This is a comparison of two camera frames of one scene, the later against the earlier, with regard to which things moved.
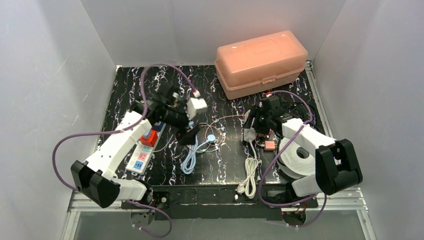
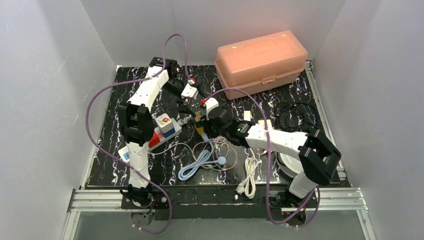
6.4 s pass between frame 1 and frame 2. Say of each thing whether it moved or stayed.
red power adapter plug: stayed
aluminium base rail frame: stayed
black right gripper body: moved
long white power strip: moved
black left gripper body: moved
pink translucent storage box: stayed
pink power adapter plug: moved
